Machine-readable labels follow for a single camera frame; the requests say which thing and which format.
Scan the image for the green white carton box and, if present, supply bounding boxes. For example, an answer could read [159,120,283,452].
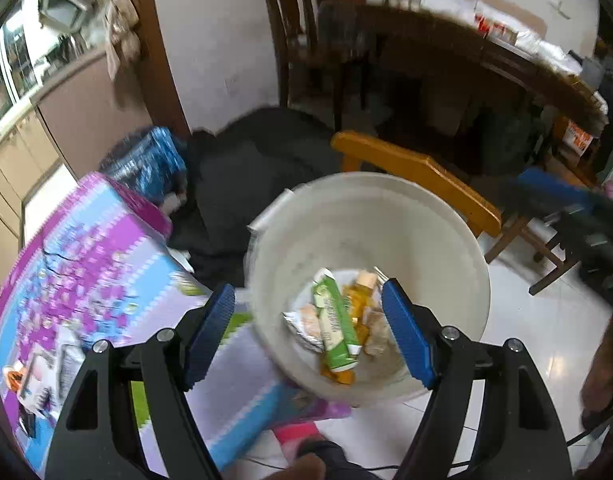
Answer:
[312,269,362,374]

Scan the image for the white blue plastic mailer bag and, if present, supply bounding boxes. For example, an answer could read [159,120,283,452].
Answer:
[55,342,85,404]

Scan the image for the beige kitchen cabinets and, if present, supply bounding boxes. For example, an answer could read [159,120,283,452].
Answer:
[0,49,151,284]

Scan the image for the kitchen window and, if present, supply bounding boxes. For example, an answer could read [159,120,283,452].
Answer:
[0,3,37,129]

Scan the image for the white pink medicine box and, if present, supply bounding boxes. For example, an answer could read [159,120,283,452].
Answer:
[18,354,55,413]

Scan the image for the orange white paper package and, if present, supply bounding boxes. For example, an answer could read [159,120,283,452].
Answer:
[3,363,26,393]

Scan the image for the white plastic bucket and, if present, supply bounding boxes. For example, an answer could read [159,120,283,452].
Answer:
[244,172,491,405]

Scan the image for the floral purple blue tablecloth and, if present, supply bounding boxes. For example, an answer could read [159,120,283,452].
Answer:
[0,174,351,472]

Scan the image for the orange wooden chair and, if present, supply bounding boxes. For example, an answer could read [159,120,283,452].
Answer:
[331,130,580,296]

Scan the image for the yellow oil bottle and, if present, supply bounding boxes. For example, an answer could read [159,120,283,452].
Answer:
[322,271,378,386]

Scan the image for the silver foil snack wrapper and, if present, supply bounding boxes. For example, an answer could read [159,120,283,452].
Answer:
[282,304,324,353]

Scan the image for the dark wooden dining table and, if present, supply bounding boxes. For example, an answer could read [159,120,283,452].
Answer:
[315,0,611,181]

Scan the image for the dark wooden chair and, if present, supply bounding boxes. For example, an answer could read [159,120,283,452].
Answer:
[265,0,367,130]

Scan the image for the blue black garbage bag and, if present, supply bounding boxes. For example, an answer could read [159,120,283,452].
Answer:
[98,126,187,206]

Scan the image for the black cloth pile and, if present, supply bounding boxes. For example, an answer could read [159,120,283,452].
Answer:
[169,107,341,288]

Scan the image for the hanging pink cloth bags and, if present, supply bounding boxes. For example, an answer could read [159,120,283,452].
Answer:
[105,0,140,81]

